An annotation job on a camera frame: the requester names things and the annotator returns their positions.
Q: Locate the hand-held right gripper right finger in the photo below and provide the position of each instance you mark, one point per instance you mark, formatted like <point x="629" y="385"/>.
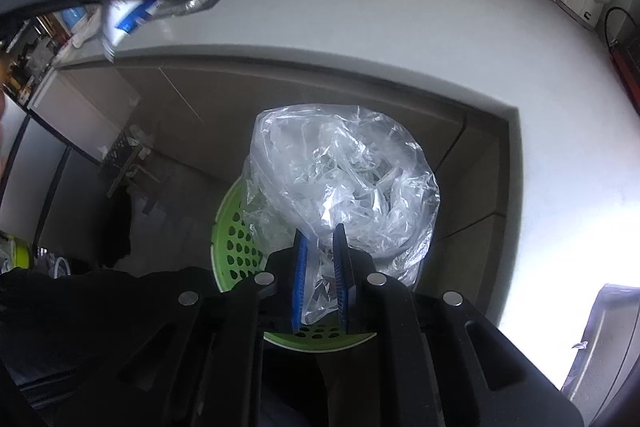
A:
<point x="342" y="279"/>

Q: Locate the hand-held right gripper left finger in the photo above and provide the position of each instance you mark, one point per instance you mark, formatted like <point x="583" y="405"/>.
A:
<point x="300" y="287"/>

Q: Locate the blue and white carton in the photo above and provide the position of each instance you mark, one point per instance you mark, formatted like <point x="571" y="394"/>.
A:
<point x="131" y="19"/>

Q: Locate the green perforated plastic basket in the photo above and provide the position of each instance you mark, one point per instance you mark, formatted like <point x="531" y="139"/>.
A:
<point x="240" y="249"/>

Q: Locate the clear plastic bag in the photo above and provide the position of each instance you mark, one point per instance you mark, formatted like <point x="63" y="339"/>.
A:
<point x="350" y="167"/>

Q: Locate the white cabinet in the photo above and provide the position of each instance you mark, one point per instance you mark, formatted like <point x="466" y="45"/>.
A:
<point x="75" y="99"/>

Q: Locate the black plastic crate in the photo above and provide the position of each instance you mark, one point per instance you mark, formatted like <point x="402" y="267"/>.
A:
<point x="125" y="152"/>

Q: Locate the grey plastic object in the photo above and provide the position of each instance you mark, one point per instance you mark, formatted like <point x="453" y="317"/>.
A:
<point x="600" y="347"/>

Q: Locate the black and red blender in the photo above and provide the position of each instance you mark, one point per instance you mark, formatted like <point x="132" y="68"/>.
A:
<point x="627" y="67"/>

